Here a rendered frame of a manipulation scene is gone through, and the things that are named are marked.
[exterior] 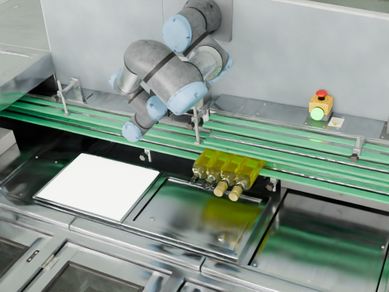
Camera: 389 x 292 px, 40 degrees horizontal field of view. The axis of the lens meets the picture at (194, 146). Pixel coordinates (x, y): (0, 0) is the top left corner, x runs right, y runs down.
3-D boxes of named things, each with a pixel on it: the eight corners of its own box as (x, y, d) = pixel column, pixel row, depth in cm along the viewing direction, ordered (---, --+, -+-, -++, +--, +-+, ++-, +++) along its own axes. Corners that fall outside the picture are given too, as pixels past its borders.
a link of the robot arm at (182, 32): (189, 0, 188) (171, 12, 177) (215, 28, 189) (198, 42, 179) (169, 22, 196) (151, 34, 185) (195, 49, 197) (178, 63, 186)
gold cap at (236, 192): (237, 184, 190) (232, 192, 187) (244, 191, 191) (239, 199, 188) (231, 188, 193) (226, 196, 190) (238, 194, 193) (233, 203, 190)
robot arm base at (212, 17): (183, -8, 198) (171, 0, 191) (221, -3, 193) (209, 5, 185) (185, 32, 206) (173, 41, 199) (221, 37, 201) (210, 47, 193)
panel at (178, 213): (81, 155, 244) (32, 202, 219) (80, 150, 242) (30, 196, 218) (271, 202, 207) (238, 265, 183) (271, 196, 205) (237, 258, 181)
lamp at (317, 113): (311, 116, 196) (309, 120, 194) (312, 105, 193) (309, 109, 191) (323, 118, 194) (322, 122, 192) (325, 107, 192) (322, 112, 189)
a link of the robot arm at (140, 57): (117, 43, 141) (101, 87, 188) (146, 73, 142) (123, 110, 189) (149, 15, 144) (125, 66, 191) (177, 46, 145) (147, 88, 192)
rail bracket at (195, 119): (202, 132, 216) (188, 149, 207) (199, 95, 206) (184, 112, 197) (209, 133, 215) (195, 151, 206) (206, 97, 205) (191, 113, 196)
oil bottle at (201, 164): (214, 147, 218) (191, 178, 203) (213, 136, 215) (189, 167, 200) (227, 150, 216) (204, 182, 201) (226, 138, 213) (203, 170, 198)
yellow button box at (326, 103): (314, 108, 202) (308, 118, 197) (315, 91, 198) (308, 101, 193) (332, 111, 200) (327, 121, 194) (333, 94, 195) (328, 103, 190)
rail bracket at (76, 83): (85, 95, 249) (55, 120, 233) (77, 62, 240) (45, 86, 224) (94, 97, 247) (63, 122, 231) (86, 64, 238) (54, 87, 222)
